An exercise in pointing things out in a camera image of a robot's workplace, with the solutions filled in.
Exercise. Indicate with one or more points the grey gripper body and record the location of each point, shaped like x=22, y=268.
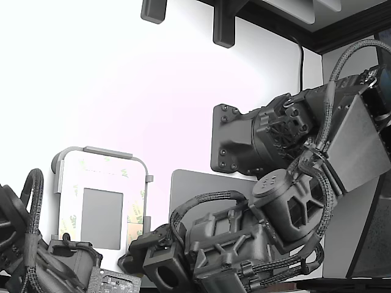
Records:
x=73, y=259

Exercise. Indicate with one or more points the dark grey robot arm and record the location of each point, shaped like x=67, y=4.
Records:
x=232, y=244

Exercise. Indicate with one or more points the tan liner tape, green print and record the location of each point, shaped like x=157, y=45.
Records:
x=134, y=230

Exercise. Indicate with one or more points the grey circuit board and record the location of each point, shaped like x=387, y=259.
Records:
x=116, y=280

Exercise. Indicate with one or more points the grey rectangular pad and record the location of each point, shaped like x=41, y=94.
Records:
x=102, y=218

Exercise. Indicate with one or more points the grey rounded plate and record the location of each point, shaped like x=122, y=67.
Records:
x=198, y=186

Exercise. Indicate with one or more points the dark glass panel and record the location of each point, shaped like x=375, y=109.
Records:
x=375, y=238

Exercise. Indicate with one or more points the white shelf panel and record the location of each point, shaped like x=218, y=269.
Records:
x=290, y=9

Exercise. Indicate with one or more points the black edge trim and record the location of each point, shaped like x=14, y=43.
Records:
x=330, y=36

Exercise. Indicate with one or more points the grey printed tape frame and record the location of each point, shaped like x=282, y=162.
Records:
x=100, y=150

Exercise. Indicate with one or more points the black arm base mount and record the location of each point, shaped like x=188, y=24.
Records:
x=229, y=131

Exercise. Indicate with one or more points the black mounting bracket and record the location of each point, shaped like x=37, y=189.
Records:
x=152, y=10
x=224, y=27

